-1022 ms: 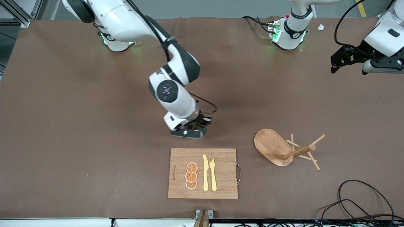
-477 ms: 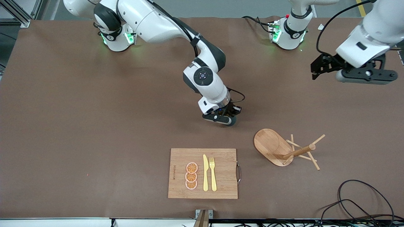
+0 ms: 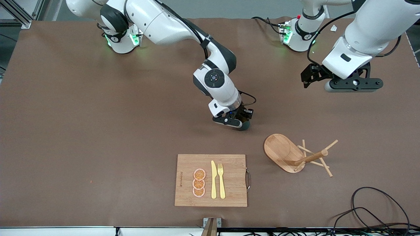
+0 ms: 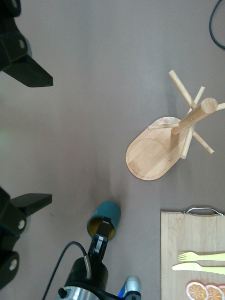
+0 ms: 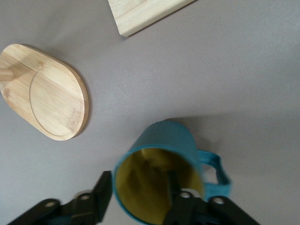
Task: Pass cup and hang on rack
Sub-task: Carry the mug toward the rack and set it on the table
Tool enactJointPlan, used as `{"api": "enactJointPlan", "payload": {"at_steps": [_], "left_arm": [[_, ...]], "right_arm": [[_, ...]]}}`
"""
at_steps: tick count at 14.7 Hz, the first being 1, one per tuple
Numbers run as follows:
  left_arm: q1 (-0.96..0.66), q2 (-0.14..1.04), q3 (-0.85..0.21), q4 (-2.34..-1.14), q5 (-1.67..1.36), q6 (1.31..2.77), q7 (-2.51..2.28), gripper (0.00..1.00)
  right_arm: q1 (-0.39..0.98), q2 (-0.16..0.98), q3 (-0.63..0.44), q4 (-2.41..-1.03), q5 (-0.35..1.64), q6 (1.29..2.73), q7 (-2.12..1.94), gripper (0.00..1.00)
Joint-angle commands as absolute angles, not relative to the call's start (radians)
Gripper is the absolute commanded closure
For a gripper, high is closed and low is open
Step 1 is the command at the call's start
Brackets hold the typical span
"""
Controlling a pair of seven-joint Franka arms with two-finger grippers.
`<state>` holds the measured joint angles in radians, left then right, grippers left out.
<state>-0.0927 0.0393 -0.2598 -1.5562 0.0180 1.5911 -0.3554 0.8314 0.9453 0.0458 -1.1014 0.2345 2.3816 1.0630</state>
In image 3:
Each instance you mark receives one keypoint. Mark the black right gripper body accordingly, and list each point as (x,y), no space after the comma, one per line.
(243,114)

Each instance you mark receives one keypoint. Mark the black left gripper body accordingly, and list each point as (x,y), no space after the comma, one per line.
(315,72)

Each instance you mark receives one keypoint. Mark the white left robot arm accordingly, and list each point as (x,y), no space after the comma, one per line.
(367,32)

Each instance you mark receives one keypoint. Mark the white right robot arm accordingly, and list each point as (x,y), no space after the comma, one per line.
(164,23)

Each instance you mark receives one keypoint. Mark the wooden cup rack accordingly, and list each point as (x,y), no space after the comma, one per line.
(279,149)

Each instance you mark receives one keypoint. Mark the white paper scrap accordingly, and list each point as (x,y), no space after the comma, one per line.
(333,28)

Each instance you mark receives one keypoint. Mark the bamboo cutting board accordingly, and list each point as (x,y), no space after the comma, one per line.
(229,183)

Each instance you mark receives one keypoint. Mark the orange slice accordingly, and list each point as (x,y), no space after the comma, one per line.
(198,184)
(199,192)
(199,174)

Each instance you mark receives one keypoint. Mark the yellow plastic knife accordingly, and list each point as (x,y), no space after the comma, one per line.
(214,183)

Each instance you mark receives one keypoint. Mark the yellow plastic fork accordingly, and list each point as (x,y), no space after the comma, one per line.
(221,186)

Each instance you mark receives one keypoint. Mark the brown table cover sheet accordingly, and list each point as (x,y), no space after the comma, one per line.
(98,114)

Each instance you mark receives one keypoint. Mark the metal bracket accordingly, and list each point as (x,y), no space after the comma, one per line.
(219,222)

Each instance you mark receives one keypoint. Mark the wooden post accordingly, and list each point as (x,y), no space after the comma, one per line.
(210,229)

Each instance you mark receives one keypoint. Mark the white table edge rail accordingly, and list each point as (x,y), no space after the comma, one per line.
(65,232)

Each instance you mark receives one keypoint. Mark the aluminium frame profile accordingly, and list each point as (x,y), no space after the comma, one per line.
(19,16)

